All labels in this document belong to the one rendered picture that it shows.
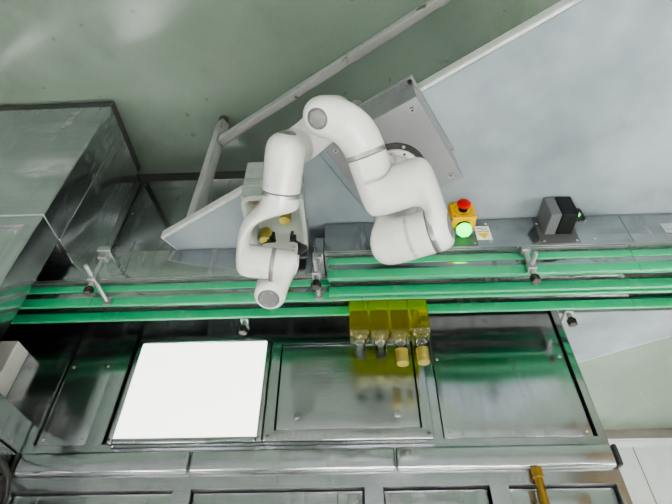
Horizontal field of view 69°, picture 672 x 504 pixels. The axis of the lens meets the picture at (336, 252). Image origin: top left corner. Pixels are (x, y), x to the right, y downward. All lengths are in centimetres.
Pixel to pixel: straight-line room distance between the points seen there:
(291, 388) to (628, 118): 117
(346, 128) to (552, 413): 102
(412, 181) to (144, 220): 144
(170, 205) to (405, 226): 140
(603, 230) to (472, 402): 64
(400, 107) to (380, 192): 26
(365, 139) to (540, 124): 59
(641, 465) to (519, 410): 365
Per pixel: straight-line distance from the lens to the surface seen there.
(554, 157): 150
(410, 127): 120
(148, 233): 211
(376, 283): 147
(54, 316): 179
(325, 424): 144
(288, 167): 103
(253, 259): 110
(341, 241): 146
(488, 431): 151
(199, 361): 161
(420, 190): 97
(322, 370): 152
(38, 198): 182
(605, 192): 165
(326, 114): 96
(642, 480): 510
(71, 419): 170
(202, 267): 159
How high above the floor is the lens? 187
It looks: 44 degrees down
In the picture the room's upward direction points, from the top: 180 degrees counter-clockwise
